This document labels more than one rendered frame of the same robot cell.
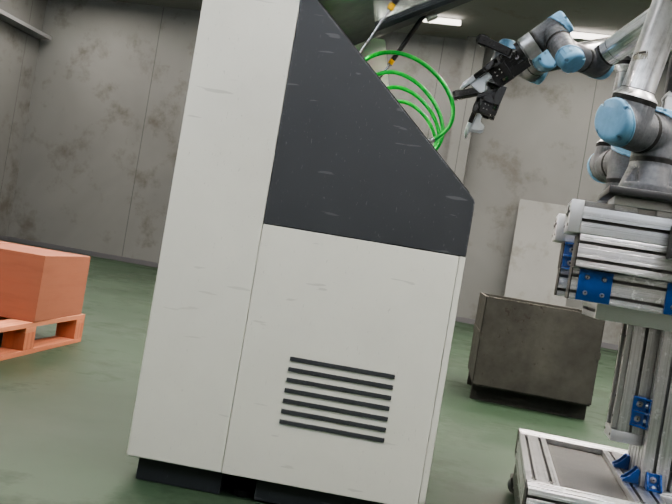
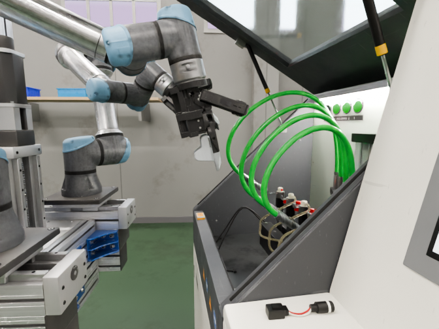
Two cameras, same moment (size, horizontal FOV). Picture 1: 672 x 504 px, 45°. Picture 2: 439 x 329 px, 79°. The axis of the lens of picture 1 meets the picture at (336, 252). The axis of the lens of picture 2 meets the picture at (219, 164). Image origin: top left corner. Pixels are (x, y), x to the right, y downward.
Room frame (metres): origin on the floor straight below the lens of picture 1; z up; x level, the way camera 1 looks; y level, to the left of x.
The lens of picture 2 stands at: (3.40, -0.53, 1.31)
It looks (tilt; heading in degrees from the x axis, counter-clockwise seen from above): 8 degrees down; 166
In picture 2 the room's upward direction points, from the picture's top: straight up
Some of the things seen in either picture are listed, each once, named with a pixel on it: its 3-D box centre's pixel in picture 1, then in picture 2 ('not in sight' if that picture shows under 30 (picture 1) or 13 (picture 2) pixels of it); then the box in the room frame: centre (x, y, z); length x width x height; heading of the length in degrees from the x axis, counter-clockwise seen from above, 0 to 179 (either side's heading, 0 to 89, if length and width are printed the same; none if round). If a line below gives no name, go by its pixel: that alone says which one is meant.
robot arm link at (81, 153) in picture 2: (654, 134); (81, 152); (2.20, -0.81, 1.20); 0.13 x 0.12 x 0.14; 124
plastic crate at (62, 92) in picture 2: not in sight; (76, 93); (-0.02, -1.34, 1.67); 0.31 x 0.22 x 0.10; 79
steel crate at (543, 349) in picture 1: (529, 351); not in sight; (5.22, -1.34, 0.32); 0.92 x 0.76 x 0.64; 175
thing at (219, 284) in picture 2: not in sight; (208, 264); (2.60, -0.36, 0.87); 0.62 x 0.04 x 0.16; 176
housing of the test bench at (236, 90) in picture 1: (253, 236); not in sight; (3.00, 0.31, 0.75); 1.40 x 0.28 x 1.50; 176
